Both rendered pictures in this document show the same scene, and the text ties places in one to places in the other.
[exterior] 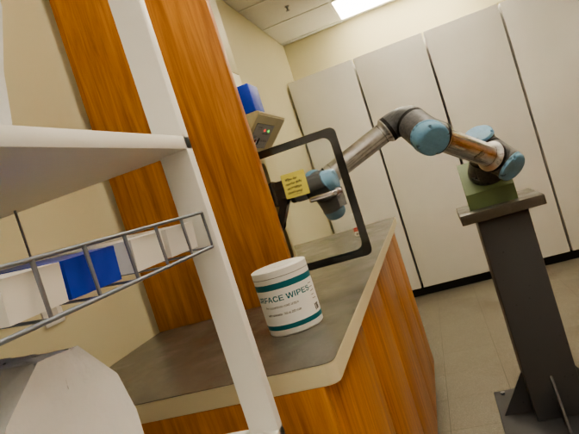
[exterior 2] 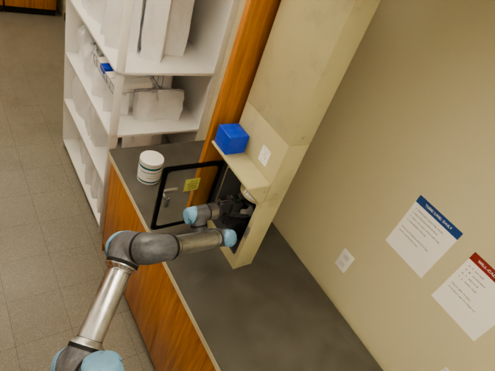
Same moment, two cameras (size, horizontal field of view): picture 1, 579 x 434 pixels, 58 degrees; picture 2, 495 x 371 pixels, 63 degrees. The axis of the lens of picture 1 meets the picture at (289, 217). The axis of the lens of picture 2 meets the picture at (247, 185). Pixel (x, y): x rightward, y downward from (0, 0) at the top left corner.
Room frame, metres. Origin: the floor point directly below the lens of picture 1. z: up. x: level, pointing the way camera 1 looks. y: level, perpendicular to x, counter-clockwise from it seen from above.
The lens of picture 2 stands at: (2.49, -1.20, 2.50)
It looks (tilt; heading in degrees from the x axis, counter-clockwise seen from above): 38 degrees down; 118
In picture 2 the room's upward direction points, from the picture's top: 22 degrees clockwise
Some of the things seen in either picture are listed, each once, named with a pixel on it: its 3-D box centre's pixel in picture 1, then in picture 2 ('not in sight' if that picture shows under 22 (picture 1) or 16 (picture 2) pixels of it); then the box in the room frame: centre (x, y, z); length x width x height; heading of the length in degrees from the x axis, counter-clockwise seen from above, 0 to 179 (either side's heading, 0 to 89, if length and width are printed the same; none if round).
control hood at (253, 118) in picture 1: (261, 133); (237, 171); (1.76, 0.01, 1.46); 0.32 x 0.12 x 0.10; 164
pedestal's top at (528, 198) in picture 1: (497, 206); not in sight; (2.18, -0.85, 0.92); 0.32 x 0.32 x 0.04; 74
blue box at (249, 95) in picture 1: (242, 103); (231, 138); (1.66, 0.03, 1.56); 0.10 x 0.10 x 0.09; 74
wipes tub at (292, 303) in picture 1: (287, 295); (149, 167); (1.19, 0.06, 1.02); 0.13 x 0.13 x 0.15
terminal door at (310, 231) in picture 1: (306, 204); (185, 195); (1.58, -0.06, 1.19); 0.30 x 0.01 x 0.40; 74
